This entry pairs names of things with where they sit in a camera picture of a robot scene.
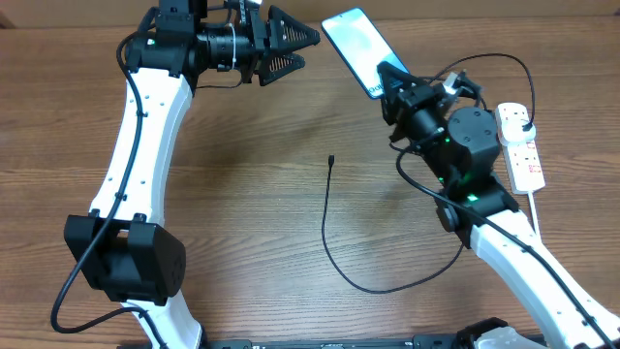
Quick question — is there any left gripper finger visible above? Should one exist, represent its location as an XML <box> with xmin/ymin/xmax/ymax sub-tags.
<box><xmin>267</xmin><ymin>6</ymin><xmax>321</xmax><ymax>51</ymax></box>
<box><xmin>258</xmin><ymin>53</ymin><xmax>305</xmax><ymax>86</ymax></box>

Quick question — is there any white power strip cord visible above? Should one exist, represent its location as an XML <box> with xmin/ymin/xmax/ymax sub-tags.
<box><xmin>526</xmin><ymin>191</ymin><xmax>543</xmax><ymax>238</ymax></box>

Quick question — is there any blue Samsung Galaxy smartphone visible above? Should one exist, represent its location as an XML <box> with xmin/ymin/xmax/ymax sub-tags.
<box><xmin>321</xmin><ymin>8</ymin><xmax>408</xmax><ymax>99</ymax></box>

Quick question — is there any white charger plug adapter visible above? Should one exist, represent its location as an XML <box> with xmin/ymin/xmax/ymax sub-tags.
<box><xmin>498</xmin><ymin>121</ymin><xmax>537</xmax><ymax>146</ymax></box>

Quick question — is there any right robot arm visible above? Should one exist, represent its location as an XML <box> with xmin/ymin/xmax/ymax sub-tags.
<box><xmin>377</xmin><ymin>62</ymin><xmax>619</xmax><ymax>348</ymax></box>

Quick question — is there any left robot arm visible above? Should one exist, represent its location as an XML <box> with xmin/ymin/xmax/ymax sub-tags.
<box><xmin>64</xmin><ymin>0</ymin><xmax>321</xmax><ymax>348</ymax></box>

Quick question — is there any white power strip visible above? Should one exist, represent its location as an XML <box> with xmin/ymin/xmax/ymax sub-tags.
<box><xmin>494</xmin><ymin>102</ymin><xmax>545</xmax><ymax>194</ymax></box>

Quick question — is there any black USB charging cable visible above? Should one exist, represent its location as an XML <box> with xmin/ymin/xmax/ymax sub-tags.
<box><xmin>321</xmin><ymin>52</ymin><xmax>537</xmax><ymax>296</ymax></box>

